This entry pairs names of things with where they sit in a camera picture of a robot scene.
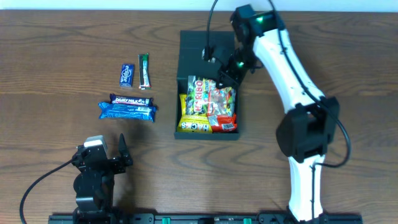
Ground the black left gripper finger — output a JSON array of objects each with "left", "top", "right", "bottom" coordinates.
[
  {"left": 118, "top": 133, "right": 133, "bottom": 167},
  {"left": 83, "top": 135, "right": 108, "bottom": 149}
]

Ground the black Haribo gummy bag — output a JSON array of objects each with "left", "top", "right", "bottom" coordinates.
[{"left": 185, "top": 75, "right": 237, "bottom": 118}]

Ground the yellow Hacks candy bag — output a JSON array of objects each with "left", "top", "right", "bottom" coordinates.
[{"left": 177, "top": 94, "right": 213, "bottom": 134}]

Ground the red candy bag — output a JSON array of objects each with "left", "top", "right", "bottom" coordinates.
[{"left": 207, "top": 87, "right": 237, "bottom": 133}]

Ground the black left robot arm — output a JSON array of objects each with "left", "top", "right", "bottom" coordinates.
[{"left": 72, "top": 134, "right": 133, "bottom": 223}]

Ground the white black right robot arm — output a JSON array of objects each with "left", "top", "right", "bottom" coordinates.
[{"left": 220, "top": 4, "right": 340, "bottom": 223}]

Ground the blue cookie pack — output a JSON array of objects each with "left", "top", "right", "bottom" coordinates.
[{"left": 98, "top": 102, "right": 157, "bottom": 123}]

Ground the purple Dairy Milk bar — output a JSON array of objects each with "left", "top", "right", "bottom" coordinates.
[{"left": 109, "top": 93, "right": 153, "bottom": 106}]

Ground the black open box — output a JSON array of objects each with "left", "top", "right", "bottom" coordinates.
[{"left": 174, "top": 30, "right": 239, "bottom": 141}]

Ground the green white candy stick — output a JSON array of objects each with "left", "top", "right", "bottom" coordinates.
[{"left": 139, "top": 54, "right": 151, "bottom": 90}]

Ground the blue Eclipse mint box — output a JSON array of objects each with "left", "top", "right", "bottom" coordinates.
[{"left": 119, "top": 63, "right": 135, "bottom": 87}]

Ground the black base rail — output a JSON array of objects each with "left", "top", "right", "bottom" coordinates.
[{"left": 48, "top": 212, "right": 364, "bottom": 224}]

